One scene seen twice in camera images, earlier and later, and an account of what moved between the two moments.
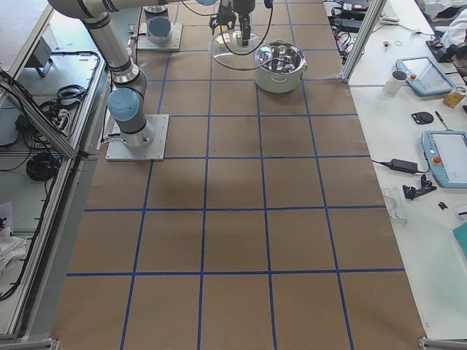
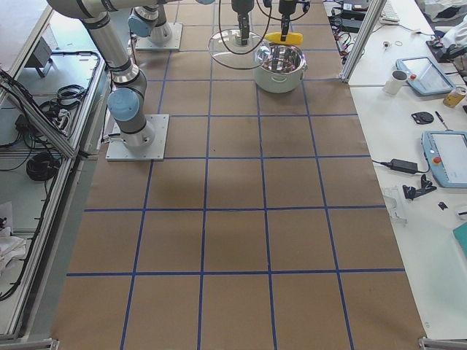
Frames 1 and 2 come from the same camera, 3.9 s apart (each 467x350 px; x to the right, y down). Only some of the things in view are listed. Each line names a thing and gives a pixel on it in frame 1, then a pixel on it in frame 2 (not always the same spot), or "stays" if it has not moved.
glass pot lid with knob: x=227 y=48 stays
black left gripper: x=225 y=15 to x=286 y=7
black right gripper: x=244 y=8 stays
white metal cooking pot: x=279 y=66 stays
